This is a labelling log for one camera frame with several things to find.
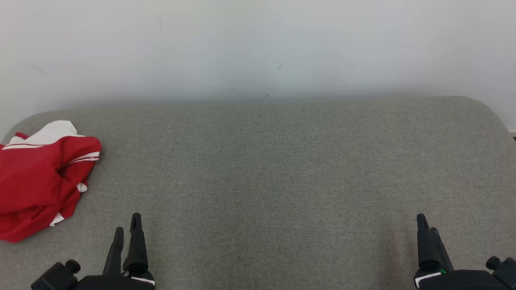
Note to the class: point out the red white basketball jersey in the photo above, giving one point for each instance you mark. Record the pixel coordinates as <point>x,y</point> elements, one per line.
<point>48,135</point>

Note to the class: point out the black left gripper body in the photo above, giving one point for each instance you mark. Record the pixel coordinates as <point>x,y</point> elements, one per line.
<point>113,283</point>

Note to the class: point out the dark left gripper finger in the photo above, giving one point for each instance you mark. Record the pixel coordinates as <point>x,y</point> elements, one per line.
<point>137,249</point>
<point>113,257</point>

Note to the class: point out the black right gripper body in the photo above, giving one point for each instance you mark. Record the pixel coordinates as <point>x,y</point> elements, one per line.
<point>463,281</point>

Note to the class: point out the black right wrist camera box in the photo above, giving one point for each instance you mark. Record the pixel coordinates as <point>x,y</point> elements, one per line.
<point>506,272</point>

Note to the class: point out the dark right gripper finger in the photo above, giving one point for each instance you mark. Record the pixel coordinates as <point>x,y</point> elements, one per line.
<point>441,253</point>
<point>424,249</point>

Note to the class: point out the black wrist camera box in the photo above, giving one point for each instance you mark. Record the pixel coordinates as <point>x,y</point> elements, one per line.
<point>56,278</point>
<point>506,272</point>

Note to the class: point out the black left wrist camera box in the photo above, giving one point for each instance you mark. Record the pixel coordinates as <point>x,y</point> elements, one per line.
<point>56,278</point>

